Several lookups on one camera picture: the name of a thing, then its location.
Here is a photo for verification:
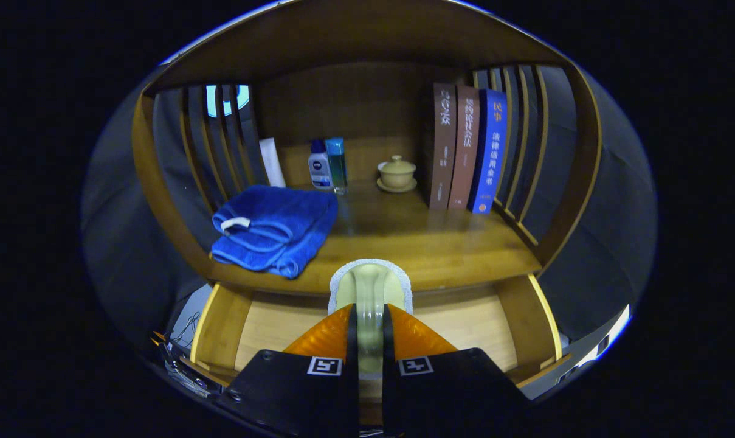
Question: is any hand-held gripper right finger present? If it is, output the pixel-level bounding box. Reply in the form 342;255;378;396
382;303;532;438

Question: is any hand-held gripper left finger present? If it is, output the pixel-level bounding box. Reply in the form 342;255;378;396
216;303;359;438

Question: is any wooden drawer with black knob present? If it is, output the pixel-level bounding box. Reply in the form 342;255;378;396
190;274;571;426

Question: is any cream-handled white scrub sponge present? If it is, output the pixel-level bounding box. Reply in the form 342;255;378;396
328;259;414;381

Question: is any wooden countertop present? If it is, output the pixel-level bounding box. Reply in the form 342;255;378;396
209;179;543;297

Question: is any wooden cabinet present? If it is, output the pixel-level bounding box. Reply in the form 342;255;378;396
131;0;603;299

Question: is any black electronic device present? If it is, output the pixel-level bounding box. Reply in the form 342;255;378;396
151;332;222;399

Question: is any white vented unit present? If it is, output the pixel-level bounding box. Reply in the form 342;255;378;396
562;304;632;378

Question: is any blue folded towel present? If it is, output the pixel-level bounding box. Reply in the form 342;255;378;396
211;184;339;280

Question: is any white bottle with blue cap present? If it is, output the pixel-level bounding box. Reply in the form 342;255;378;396
308;139;333;190

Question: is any beige lidded teacup with saucer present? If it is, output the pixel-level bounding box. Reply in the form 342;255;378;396
376;155;418;194

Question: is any white tube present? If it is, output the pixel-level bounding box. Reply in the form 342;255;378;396
259;137;286;188

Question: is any teal bottle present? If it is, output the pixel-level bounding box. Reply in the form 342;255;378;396
325;137;349;195

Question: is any blue book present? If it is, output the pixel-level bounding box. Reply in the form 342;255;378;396
468;89;508;215

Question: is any reddish brown book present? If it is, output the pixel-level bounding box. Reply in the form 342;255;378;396
447;85;481;211

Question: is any dark brown book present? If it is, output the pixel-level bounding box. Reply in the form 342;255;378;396
429;83;458;211

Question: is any tangle of thin cables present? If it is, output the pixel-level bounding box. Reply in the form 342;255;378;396
170;310;201;347

